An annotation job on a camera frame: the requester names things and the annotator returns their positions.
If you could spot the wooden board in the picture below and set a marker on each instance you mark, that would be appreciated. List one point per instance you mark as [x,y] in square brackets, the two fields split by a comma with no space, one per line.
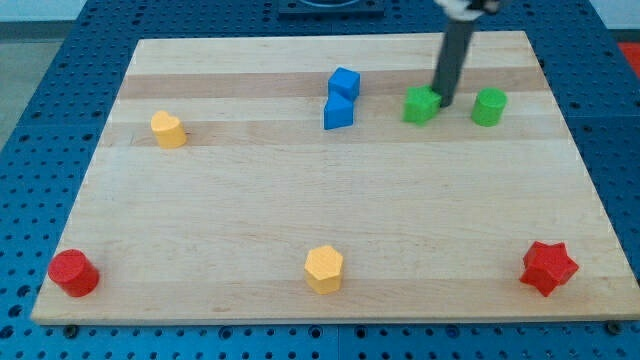
[433,221]

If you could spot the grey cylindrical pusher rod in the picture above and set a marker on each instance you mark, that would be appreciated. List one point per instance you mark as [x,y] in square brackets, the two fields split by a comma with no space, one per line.
[453,51]

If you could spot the blue cube block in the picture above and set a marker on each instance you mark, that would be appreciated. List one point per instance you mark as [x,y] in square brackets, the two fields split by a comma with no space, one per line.
[345,82]

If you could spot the yellow hexagon block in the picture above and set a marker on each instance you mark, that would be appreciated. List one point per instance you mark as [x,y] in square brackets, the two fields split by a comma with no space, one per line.
[324,269]

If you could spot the green cylinder block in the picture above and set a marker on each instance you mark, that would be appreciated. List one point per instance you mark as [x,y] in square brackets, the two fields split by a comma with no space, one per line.
[489,106]

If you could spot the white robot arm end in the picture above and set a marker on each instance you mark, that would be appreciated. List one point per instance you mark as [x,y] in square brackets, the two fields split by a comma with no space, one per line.
[471,10]

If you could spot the yellow heart block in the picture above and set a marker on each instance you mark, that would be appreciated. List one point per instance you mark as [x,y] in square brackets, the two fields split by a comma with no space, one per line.
[168,130]

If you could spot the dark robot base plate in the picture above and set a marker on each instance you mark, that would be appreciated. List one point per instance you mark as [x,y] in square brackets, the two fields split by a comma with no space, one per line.
[297,8]

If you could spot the red star block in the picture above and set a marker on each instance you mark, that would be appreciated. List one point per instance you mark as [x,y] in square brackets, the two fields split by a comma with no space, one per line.
[547,266]

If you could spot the blue triangle block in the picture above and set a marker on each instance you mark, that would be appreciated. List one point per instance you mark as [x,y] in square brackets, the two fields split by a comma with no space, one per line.
[338,112]

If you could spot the red cylinder block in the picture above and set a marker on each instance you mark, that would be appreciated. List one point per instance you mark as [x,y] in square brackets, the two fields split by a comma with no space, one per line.
[73,272]

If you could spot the green star block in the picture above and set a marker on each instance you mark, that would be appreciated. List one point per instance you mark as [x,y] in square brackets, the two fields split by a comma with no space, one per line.
[421,105]

